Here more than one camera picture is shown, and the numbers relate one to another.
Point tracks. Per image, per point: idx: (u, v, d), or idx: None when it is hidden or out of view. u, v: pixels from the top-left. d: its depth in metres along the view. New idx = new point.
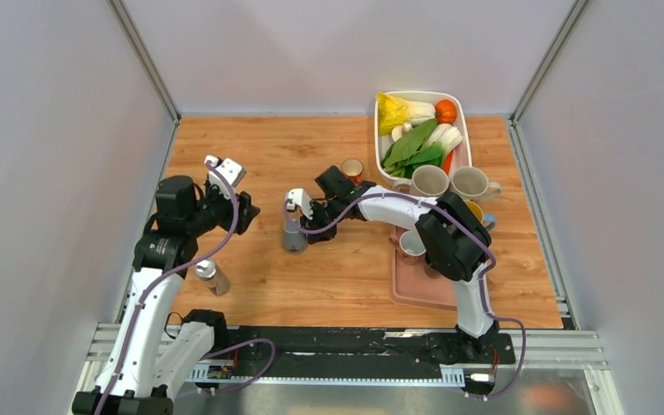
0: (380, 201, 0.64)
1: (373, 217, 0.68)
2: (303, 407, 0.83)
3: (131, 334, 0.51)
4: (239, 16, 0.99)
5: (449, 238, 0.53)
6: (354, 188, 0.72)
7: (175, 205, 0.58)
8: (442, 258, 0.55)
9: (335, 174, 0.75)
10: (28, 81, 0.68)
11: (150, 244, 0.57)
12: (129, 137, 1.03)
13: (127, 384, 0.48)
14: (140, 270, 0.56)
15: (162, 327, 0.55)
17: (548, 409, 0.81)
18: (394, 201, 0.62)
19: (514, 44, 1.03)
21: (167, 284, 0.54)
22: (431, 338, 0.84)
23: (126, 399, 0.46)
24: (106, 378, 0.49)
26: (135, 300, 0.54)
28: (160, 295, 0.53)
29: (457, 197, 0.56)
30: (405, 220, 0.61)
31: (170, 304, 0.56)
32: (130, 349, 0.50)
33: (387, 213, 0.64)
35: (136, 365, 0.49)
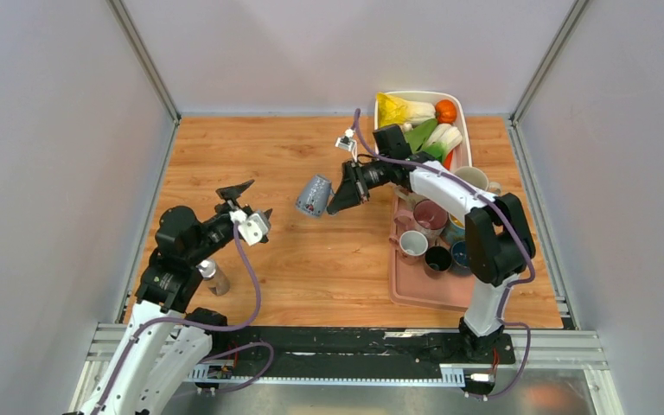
0: (436, 179, 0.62)
1: (420, 190, 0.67)
2: (303, 407, 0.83)
3: (120, 366, 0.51)
4: (239, 16, 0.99)
5: (494, 240, 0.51)
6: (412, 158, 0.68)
7: (175, 245, 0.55)
8: (479, 258, 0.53)
9: (396, 133, 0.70)
10: (28, 81, 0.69)
11: (156, 277, 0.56)
12: (129, 137, 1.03)
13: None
14: (141, 303, 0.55)
15: (154, 360, 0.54)
17: (548, 409, 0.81)
18: (450, 183, 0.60)
19: (514, 44, 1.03)
21: (162, 324, 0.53)
22: (431, 338, 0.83)
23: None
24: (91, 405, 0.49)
26: (130, 332, 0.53)
28: (154, 331, 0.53)
29: (518, 201, 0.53)
30: (452, 205, 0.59)
31: (163, 338, 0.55)
32: (118, 382, 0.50)
33: (438, 193, 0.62)
35: (118, 399, 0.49)
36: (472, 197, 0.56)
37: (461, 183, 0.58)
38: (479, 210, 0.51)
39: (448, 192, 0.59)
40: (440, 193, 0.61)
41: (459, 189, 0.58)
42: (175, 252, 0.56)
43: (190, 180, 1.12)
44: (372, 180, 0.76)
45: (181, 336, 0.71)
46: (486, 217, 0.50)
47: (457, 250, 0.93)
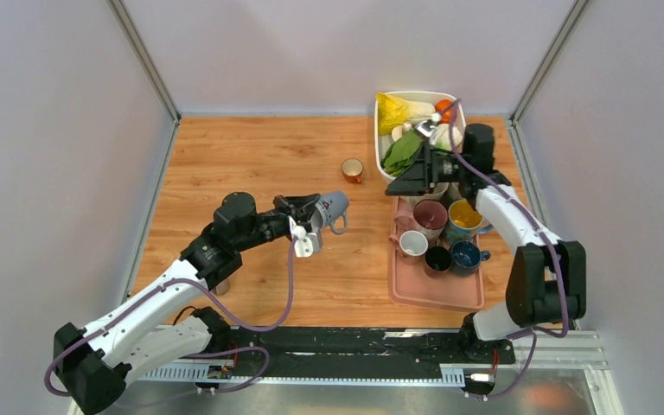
0: (501, 201, 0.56)
1: (480, 208, 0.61)
2: (303, 407, 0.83)
3: (137, 303, 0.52)
4: (239, 16, 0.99)
5: (538, 284, 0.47)
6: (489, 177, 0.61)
7: (227, 228, 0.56)
8: (518, 296, 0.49)
9: (488, 145, 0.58)
10: (27, 83, 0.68)
11: (202, 246, 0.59)
12: (129, 138, 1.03)
13: (104, 345, 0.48)
14: (181, 261, 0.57)
15: (163, 316, 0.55)
17: (548, 409, 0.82)
18: (515, 212, 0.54)
19: (514, 44, 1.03)
21: (189, 287, 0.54)
22: (431, 338, 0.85)
23: (92, 359, 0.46)
24: (96, 327, 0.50)
26: (161, 281, 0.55)
28: (181, 290, 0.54)
29: (584, 255, 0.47)
30: (509, 234, 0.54)
31: (181, 302, 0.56)
32: (128, 316, 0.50)
33: (496, 215, 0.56)
35: (120, 334, 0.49)
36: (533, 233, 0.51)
37: (529, 215, 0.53)
38: (533, 247, 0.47)
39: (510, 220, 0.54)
40: (501, 218, 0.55)
41: (524, 220, 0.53)
42: (230, 233, 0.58)
43: (190, 181, 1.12)
44: (443, 173, 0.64)
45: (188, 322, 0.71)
46: (540, 259, 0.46)
47: (457, 250, 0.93)
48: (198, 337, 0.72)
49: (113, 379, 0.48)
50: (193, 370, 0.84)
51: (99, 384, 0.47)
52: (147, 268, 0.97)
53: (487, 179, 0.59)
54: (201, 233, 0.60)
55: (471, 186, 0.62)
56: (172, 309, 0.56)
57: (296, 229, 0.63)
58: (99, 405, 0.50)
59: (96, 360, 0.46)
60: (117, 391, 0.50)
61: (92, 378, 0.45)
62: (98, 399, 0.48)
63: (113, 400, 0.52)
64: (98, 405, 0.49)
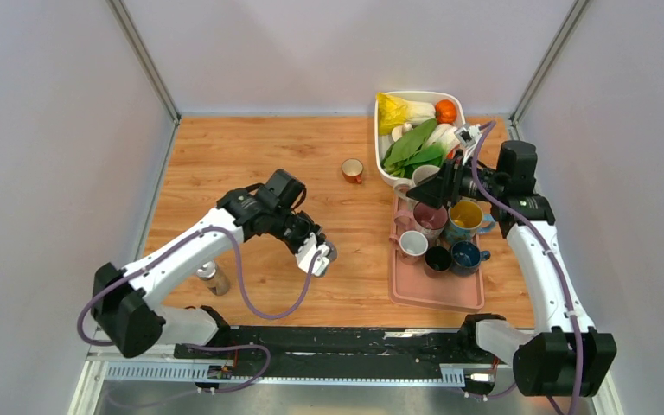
0: (539, 255, 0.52)
1: (512, 244, 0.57)
2: (303, 407, 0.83)
3: (175, 247, 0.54)
4: (239, 17, 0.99)
5: (553, 373, 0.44)
6: (530, 200, 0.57)
7: (284, 186, 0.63)
8: (528, 369, 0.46)
9: (528, 163, 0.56)
10: (28, 83, 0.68)
11: (239, 198, 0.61)
12: (129, 138, 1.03)
13: (145, 284, 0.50)
14: (220, 209, 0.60)
15: (197, 264, 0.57)
17: (547, 409, 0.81)
18: (552, 276, 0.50)
19: (514, 44, 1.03)
21: (225, 237, 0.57)
22: (431, 338, 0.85)
23: (133, 297, 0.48)
24: (136, 267, 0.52)
26: (199, 226, 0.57)
28: (215, 239, 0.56)
29: (615, 355, 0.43)
30: (537, 293, 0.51)
31: (214, 252, 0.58)
32: (167, 259, 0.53)
33: (529, 266, 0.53)
35: (161, 275, 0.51)
36: (564, 313, 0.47)
37: (566, 287, 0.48)
38: (558, 341, 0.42)
39: (543, 284, 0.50)
40: (534, 275, 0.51)
41: (557, 290, 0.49)
42: (279, 193, 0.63)
43: (190, 181, 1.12)
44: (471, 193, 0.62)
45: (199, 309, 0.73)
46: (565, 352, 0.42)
47: (457, 250, 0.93)
48: (207, 325, 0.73)
49: (151, 319, 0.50)
50: (194, 370, 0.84)
51: (138, 323, 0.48)
52: None
53: (518, 213, 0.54)
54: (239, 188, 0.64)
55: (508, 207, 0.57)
56: (205, 259, 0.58)
57: (311, 242, 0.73)
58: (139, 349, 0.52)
59: (137, 300, 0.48)
60: (154, 334, 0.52)
61: (134, 315, 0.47)
62: (136, 342, 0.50)
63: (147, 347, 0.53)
64: (137, 347, 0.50)
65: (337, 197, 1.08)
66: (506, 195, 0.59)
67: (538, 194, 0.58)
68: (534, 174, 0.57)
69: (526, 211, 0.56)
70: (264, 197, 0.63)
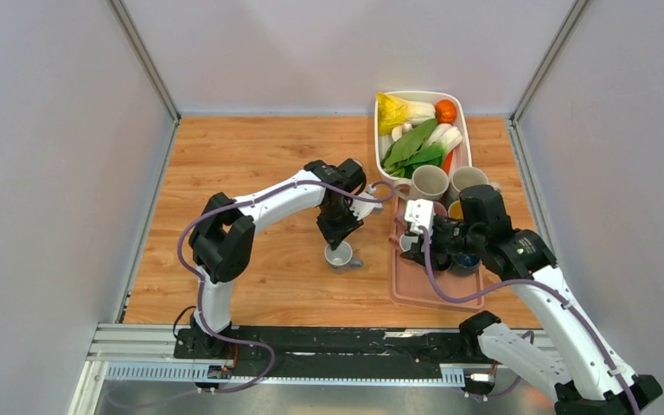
0: (558, 309, 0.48)
1: (518, 293, 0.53)
2: (303, 407, 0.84)
3: (277, 190, 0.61)
4: (239, 16, 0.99)
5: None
6: (522, 243, 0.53)
7: (355, 168, 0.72)
8: None
9: (496, 203, 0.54)
10: (27, 83, 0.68)
11: (323, 167, 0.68)
12: (129, 137, 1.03)
13: (252, 213, 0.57)
14: (308, 171, 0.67)
15: (287, 210, 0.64)
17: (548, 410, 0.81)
18: (580, 331, 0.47)
19: (514, 44, 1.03)
21: (316, 189, 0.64)
22: (431, 338, 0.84)
23: (244, 221, 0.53)
24: (243, 199, 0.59)
26: (293, 178, 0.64)
28: (309, 190, 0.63)
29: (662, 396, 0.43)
30: (566, 348, 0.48)
31: (303, 202, 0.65)
32: (270, 199, 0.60)
33: (550, 322, 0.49)
35: (264, 209, 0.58)
36: (607, 371, 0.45)
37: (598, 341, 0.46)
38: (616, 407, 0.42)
39: (575, 343, 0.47)
40: (560, 333, 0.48)
41: (591, 346, 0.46)
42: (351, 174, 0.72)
43: (190, 181, 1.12)
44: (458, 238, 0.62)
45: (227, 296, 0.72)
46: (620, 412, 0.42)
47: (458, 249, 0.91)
48: (224, 313, 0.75)
49: (248, 246, 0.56)
50: (194, 370, 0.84)
51: (242, 246, 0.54)
52: (146, 268, 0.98)
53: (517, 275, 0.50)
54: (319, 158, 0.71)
55: (504, 256, 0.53)
56: (292, 209, 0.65)
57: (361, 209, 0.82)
58: (227, 275, 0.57)
59: (246, 224, 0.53)
60: (242, 263, 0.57)
61: (243, 237, 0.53)
62: (231, 264, 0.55)
63: (233, 277, 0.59)
64: (229, 270, 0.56)
65: None
66: (494, 243, 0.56)
67: (525, 233, 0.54)
68: (507, 212, 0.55)
69: (524, 258, 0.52)
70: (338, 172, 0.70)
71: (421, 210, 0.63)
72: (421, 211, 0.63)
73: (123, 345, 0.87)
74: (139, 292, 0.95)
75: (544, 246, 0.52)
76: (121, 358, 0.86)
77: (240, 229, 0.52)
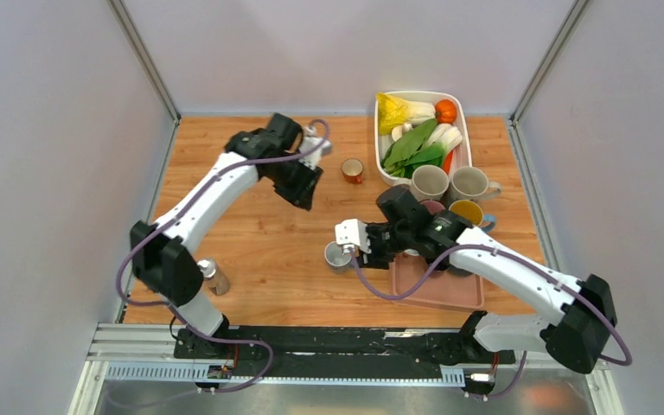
0: (490, 257, 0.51)
1: (457, 264, 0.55)
2: (303, 407, 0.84)
3: (198, 196, 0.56)
4: (239, 17, 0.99)
5: (594, 341, 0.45)
6: (439, 220, 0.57)
7: (281, 123, 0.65)
8: (571, 354, 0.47)
9: (406, 197, 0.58)
10: (27, 84, 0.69)
11: (244, 140, 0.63)
12: (129, 137, 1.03)
13: (181, 231, 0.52)
14: (229, 153, 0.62)
15: (222, 206, 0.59)
17: (547, 410, 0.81)
18: (516, 265, 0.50)
19: (514, 44, 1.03)
21: (244, 171, 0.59)
22: (431, 338, 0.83)
23: (172, 245, 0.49)
24: (166, 219, 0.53)
26: (215, 170, 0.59)
28: (235, 177, 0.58)
29: (609, 287, 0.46)
30: (518, 289, 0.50)
31: (238, 189, 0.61)
32: (194, 207, 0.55)
33: (492, 272, 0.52)
35: (191, 221, 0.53)
36: (553, 288, 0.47)
37: (534, 266, 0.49)
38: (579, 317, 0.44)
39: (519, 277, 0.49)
40: (502, 277, 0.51)
41: (531, 274, 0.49)
42: (279, 130, 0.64)
43: (190, 181, 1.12)
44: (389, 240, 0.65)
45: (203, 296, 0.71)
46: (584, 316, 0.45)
47: None
48: (212, 316, 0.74)
49: (191, 264, 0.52)
50: (193, 370, 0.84)
51: (183, 270, 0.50)
52: None
53: (444, 248, 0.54)
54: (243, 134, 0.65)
55: (431, 241, 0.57)
56: (229, 201, 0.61)
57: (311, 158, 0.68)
58: (186, 295, 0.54)
59: (176, 245, 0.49)
60: (195, 278, 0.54)
61: (178, 260, 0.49)
62: (182, 288, 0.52)
63: (193, 294, 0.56)
64: (183, 292, 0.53)
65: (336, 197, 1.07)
66: (419, 233, 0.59)
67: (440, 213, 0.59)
68: (418, 201, 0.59)
69: (445, 232, 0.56)
70: (265, 136, 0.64)
71: (347, 231, 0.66)
72: (347, 232, 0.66)
73: (122, 345, 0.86)
74: (139, 292, 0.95)
75: (458, 216, 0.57)
76: (121, 358, 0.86)
77: (173, 254, 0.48)
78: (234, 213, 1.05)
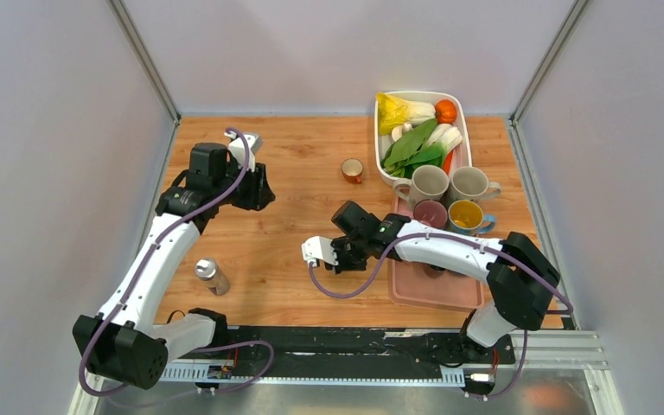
0: (425, 240, 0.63)
1: (408, 258, 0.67)
2: (303, 407, 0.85)
3: (140, 272, 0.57)
4: (239, 17, 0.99)
5: (526, 290, 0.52)
6: (385, 224, 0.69)
7: (205, 162, 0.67)
8: (516, 310, 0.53)
9: (354, 209, 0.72)
10: (28, 83, 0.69)
11: (175, 194, 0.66)
12: (129, 137, 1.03)
13: (129, 316, 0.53)
14: (162, 214, 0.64)
15: (171, 271, 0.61)
17: (548, 409, 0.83)
18: (447, 241, 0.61)
19: (514, 44, 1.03)
21: (182, 233, 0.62)
22: (431, 338, 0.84)
23: (125, 333, 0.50)
24: (111, 307, 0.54)
26: (150, 240, 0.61)
28: (175, 239, 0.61)
29: (524, 239, 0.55)
30: (457, 263, 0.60)
31: (182, 249, 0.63)
32: (137, 285, 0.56)
33: (431, 253, 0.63)
35: (138, 301, 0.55)
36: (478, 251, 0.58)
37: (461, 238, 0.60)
38: (502, 270, 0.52)
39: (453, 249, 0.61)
40: (440, 254, 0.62)
41: (459, 245, 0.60)
42: (206, 171, 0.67)
43: None
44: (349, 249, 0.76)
45: (188, 317, 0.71)
46: (508, 271, 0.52)
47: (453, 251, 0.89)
48: (205, 331, 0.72)
49: (152, 345, 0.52)
50: (193, 370, 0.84)
51: (143, 354, 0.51)
52: None
53: (388, 242, 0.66)
54: (170, 188, 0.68)
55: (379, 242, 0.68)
56: (175, 265, 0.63)
57: (250, 163, 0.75)
58: (153, 376, 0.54)
59: (130, 333, 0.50)
60: (161, 357, 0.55)
61: (135, 347, 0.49)
62: (149, 368, 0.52)
63: (162, 368, 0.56)
64: (150, 374, 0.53)
65: (336, 197, 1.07)
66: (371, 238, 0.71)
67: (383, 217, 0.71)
68: (365, 211, 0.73)
69: (389, 231, 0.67)
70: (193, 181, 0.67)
71: (312, 247, 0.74)
72: (313, 248, 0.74)
73: None
74: None
75: (396, 216, 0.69)
76: None
77: (128, 342, 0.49)
78: (234, 213, 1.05)
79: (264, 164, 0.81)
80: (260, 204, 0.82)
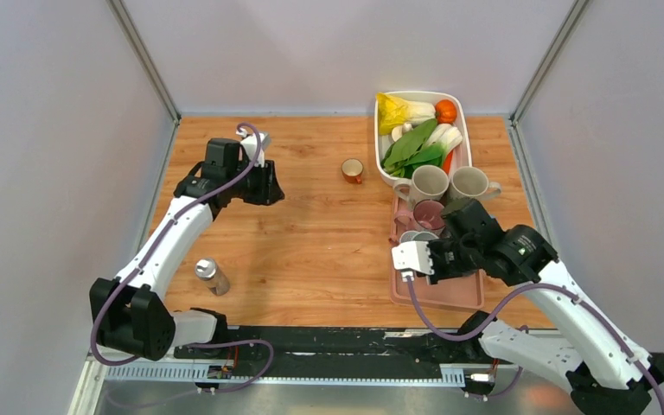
0: (571, 306, 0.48)
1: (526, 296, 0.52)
2: (303, 407, 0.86)
3: (157, 243, 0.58)
4: (239, 17, 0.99)
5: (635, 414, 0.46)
6: (519, 242, 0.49)
7: (219, 153, 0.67)
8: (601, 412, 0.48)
9: (475, 210, 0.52)
10: (28, 83, 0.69)
11: (190, 183, 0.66)
12: (129, 137, 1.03)
13: (145, 279, 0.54)
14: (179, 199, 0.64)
15: (185, 246, 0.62)
17: (547, 409, 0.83)
18: (594, 325, 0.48)
19: (514, 44, 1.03)
21: (199, 211, 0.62)
22: (431, 338, 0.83)
23: (142, 296, 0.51)
24: (128, 270, 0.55)
26: (169, 216, 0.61)
28: (192, 218, 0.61)
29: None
30: (584, 347, 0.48)
31: (198, 228, 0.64)
32: (154, 254, 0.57)
33: (564, 321, 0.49)
35: (155, 267, 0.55)
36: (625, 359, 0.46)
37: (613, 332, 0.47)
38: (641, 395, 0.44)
39: (590, 336, 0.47)
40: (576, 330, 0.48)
41: (608, 339, 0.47)
42: (220, 162, 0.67)
43: None
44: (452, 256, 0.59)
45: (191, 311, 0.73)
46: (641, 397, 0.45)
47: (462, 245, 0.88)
48: (203, 327, 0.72)
49: (162, 314, 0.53)
50: (193, 370, 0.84)
51: (156, 321, 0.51)
52: None
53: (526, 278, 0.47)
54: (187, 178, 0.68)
55: (505, 260, 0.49)
56: (189, 243, 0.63)
57: (259, 159, 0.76)
58: (160, 348, 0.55)
59: (146, 296, 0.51)
60: (168, 329, 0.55)
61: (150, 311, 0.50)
62: (157, 339, 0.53)
63: (169, 343, 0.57)
64: (157, 344, 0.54)
65: (337, 197, 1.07)
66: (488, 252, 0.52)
67: (516, 230, 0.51)
68: (488, 215, 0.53)
69: (527, 257, 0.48)
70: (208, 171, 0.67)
71: (405, 254, 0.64)
72: (405, 256, 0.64)
73: None
74: None
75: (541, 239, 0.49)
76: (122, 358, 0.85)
77: (144, 304, 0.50)
78: (235, 213, 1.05)
79: (273, 161, 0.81)
80: (271, 198, 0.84)
